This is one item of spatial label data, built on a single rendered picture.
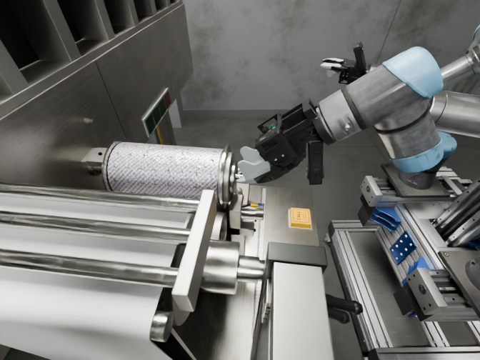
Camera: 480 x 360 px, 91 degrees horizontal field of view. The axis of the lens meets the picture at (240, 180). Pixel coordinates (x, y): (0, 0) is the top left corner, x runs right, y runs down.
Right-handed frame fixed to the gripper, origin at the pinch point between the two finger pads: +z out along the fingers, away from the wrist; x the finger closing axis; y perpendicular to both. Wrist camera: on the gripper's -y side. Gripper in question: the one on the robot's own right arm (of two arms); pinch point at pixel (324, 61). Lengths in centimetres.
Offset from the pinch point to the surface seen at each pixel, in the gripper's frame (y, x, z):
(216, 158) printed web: -20, -90, 7
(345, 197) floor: 129, 27, -41
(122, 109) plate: -18, -81, 42
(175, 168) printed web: -20, -95, 13
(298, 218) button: 22, -73, -12
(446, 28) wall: 53, 219, -87
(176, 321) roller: -26, -118, -5
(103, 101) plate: -24, -86, 40
